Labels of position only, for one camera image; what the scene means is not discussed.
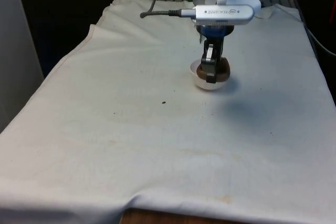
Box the brown cup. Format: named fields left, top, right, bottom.
left=196, top=58, right=232, bottom=81

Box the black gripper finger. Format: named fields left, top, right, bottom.
left=214, top=39, right=225, bottom=62
left=200, top=39, right=217, bottom=83

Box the white bowl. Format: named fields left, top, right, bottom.
left=189, top=60, right=235, bottom=92

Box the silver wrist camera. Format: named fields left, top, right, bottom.
left=192, top=4, right=255, bottom=27

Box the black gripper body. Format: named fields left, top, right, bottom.
left=195, top=24, right=235, bottom=40

